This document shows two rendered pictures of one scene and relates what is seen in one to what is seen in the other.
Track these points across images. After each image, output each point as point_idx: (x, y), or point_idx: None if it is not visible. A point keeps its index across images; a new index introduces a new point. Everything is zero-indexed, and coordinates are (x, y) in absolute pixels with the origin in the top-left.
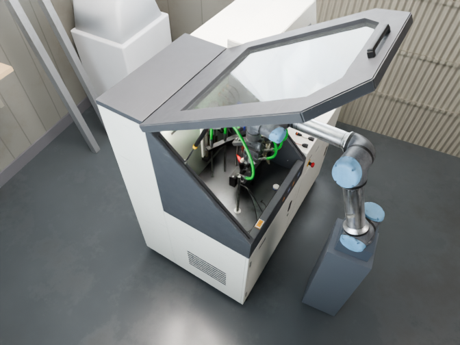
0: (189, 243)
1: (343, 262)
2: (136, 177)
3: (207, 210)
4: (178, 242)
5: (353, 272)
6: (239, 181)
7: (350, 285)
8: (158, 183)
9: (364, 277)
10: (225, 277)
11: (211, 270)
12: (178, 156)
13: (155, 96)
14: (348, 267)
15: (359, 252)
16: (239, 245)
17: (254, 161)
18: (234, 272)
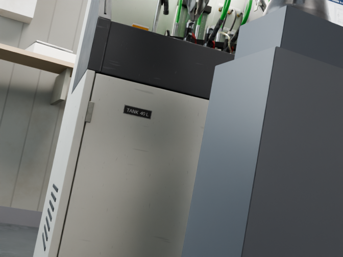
0: (62, 148)
1: (235, 77)
2: (78, 51)
3: (94, 6)
4: (55, 172)
5: (247, 104)
6: (158, 3)
7: (241, 185)
8: (85, 27)
9: (265, 103)
10: (53, 207)
11: (51, 207)
12: None
13: None
14: (241, 91)
15: (266, 31)
16: (91, 41)
17: (195, 0)
18: (66, 158)
